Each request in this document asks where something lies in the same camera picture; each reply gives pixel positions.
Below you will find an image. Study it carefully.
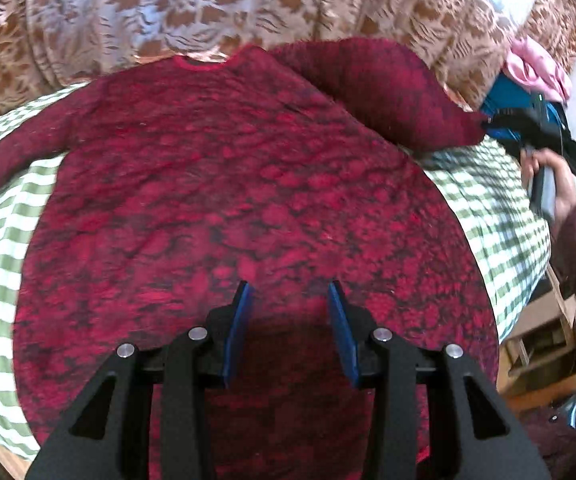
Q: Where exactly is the person's right hand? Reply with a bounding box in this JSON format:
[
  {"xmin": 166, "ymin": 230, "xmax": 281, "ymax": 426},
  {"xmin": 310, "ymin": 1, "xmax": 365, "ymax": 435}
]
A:
[{"xmin": 520, "ymin": 148, "xmax": 576, "ymax": 238}]

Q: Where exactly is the green white checkered bedsheet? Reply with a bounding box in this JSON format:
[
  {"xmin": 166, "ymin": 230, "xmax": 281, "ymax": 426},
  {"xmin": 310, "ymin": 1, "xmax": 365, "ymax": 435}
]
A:
[{"xmin": 0, "ymin": 86, "xmax": 550, "ymax": 460}]

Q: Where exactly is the pink cloth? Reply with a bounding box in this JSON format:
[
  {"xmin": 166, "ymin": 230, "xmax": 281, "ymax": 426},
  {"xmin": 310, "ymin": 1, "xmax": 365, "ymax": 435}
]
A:
[{"xmin": 503, "ymin": 36, "xmax": 572, "ymax": 104}]

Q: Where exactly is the dark red patterned sweater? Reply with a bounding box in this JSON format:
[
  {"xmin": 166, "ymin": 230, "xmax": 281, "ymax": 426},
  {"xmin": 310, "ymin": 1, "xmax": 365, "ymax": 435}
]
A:
[{"xmin": 0, "ymin": 38, "xmax": 498, "ymax": 479}]

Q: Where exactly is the wooden stool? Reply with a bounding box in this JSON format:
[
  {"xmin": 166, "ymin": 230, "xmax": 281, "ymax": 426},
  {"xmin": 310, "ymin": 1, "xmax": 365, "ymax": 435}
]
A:
[{"xmin": 497, "ymin": 268, "xmax": 576, "ymax": 414}]

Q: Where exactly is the blue folded cloth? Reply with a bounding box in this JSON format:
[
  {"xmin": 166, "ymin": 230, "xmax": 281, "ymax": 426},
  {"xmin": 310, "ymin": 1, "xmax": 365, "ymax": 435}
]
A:
[{"xmin": 480, "ymin": 75, "xmax": 571, "ymax": 144}]

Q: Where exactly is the brown floral curtain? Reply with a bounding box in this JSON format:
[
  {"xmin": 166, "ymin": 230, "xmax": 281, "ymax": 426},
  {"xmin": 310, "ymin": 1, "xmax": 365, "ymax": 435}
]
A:
[{"xmin": 0, "ymin": 0, "xmax": 576, "ymax": 115}]

